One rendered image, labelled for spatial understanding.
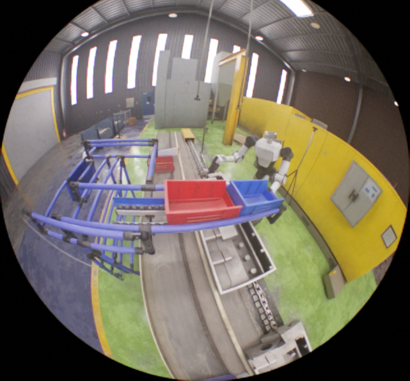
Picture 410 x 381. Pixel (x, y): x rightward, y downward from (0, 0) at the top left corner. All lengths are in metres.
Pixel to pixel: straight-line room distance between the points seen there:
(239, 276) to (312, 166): 2.37
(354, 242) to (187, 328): 2.65
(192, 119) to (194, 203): 6.15
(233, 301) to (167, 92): 6.72
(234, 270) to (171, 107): 6.38
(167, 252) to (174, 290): 0.30
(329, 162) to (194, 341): 2.83
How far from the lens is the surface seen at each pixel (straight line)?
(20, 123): 10.78
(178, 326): 0.99
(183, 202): 0.59
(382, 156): 11.89
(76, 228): 0.51
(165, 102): 6.42
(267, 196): 0.81
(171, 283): 0.94
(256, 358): 1.03
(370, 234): 2.77
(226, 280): 0.81
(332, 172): 2.58
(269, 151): 1.24
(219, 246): 0.84
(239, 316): 1.03
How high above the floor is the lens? 1.69
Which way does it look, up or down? 36 degrees down
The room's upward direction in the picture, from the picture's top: 8 degrees clockwise
